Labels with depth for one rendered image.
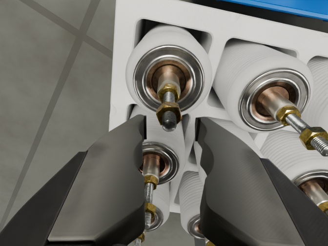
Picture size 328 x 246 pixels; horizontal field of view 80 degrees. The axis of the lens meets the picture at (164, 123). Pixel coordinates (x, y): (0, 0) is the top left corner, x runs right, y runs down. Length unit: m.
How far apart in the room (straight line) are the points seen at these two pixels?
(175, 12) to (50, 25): 0.31
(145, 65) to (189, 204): 0.25
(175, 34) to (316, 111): 0.20
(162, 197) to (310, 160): 0.22
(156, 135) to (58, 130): 0.41
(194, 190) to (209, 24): 0.26
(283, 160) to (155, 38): 0.25
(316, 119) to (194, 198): 0.21
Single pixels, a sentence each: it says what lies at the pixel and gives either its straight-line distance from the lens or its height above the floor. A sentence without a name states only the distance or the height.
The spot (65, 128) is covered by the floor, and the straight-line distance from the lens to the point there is 0.60.
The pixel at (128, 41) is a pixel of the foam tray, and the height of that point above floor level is 0.18.
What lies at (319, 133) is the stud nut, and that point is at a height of 0.33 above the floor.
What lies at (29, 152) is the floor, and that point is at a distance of 0.71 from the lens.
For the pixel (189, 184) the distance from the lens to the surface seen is 0.39.
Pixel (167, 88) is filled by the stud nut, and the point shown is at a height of 0.29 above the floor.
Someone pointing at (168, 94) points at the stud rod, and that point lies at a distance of 0.17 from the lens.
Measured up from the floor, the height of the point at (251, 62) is 0.24.
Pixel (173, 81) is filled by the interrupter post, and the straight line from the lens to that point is 0.18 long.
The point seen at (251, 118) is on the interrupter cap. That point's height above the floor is 0.25.
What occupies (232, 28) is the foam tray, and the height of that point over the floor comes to 0.18.
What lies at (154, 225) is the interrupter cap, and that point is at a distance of 0.38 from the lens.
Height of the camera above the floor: 0.45
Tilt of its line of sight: 60 degrees down
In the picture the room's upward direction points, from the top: 178 degrees counter-clockwise
